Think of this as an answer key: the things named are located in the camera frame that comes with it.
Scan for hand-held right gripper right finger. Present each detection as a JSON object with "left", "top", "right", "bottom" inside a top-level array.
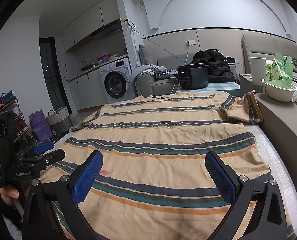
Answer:
[{"left": 205, "top": 151, "right": 289, "bottom": 240}]

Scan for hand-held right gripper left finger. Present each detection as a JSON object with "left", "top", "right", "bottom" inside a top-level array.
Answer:
[{"left": 22, "top": 150, "right": 104, "bottom": 240}]

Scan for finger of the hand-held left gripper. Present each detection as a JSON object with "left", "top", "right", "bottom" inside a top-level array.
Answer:
[
  {"left": 38, "top": 149, "right": 66, "bottom": 167},
  {"left": 34, "top": 141, "right": 55, "bottom": 154}
]

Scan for striped beige t-shirt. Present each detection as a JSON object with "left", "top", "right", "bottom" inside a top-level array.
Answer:
[{"left": 38, "top": 92, "right": 296, "bottom": 240}]

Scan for person's left forearm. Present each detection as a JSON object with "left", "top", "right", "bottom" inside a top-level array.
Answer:
[{"left": 0, "top": 201, "right": 22, "bottom": 240}]

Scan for person's left hand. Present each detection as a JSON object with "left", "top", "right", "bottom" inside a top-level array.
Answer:
[{"left": 0, "top": 183, "right": 32, "bottom": 207}]

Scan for purple bag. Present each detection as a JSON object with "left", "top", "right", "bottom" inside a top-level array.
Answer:
[{"left": 28, "top": 109, "right": 54, "bottom": 143}]

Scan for woven basket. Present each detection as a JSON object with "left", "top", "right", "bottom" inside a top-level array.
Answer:
[{"left": 46, "top": 105, "right": 74, "bottom": 134}]

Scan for shoe rack with shoes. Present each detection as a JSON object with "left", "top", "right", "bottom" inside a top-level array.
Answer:
[{"left": 0, "top": 91, "right": 37, "bottom": 157}]

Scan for white lower kitchen cabinet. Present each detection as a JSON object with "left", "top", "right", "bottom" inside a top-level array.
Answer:
[{"left": 68, "top": 66, "right": 107, "bottom": 111}]

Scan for dark door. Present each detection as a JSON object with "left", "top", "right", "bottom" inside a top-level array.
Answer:
[{"left": 40, "top": 37, "right": 72, "bottom": 120}]

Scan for grey cabinet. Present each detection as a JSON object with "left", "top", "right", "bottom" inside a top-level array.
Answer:
[{"left": 253, "top": 89, "right": 297, "bottom": 217}]

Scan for teal checked tablecloth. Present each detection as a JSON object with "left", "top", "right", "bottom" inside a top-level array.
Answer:
[{"left": 176, "top": 82, "right": 240, "bottom": 97}]

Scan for white washing machine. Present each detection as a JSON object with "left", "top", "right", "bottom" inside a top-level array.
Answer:
[{"left": 99, "top": 57, "right": 137, "bottom": 104}]

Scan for white bowl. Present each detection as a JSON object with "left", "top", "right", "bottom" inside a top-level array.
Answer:
[{"left": 261, "top": 79, "right": 297, "bottom": 102}]

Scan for black pressure cooker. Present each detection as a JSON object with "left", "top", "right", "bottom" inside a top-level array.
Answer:
[{"left": 176, "top": 63, "right": 209, "bottom": 90}]

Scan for coloured plastic basins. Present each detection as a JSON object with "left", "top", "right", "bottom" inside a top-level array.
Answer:
[{"left": 97, "top": 54, "right": 113, "bottom": 63}]

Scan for grey sofa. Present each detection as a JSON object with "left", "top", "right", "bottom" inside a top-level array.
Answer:
[{"left": 137, "top": 44, "right": 239, "bottom": 98}]

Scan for black jacket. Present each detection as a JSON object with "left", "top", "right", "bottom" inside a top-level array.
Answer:
[{"left": 190, "top": 49, "right": 237, "bottom": 83}]

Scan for white paper towel roll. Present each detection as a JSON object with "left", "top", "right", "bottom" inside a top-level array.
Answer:
[{"left": 250, "top": 57, "right": 267, "bottom": 84}]

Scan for houndstooth cushion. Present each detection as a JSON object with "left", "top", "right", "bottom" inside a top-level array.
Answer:
[{"left": 155, "top": 67, "right": 179, "bottom": 80}]

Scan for light grey garment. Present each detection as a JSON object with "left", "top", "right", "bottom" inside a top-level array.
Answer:
[{"left": 130, "top": 64, "right": 168, "bottom": 84}]

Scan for range hood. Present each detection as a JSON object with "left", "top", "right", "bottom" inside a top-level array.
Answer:
[{"left": 91, "top": 25, "right": 122, "bottom": 37}]

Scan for white upper kitchen cabinets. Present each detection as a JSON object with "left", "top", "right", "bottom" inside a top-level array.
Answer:
[{"left": 62, "top": 0, "right": 121, "bottom": 53}]

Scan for grey pillow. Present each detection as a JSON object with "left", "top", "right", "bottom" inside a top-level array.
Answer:
[{"left": 138, "top": 44, "right": 159, "bottom": 68}]

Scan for beige upholstered bed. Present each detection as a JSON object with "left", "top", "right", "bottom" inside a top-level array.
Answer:
[{"left": 241, "top": 33, "right": 297, "bottom": 75}]

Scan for white power strip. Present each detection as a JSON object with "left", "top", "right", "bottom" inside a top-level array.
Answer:
[{"left": 121, "top": 19, "right": 136, "bottom": 30}]

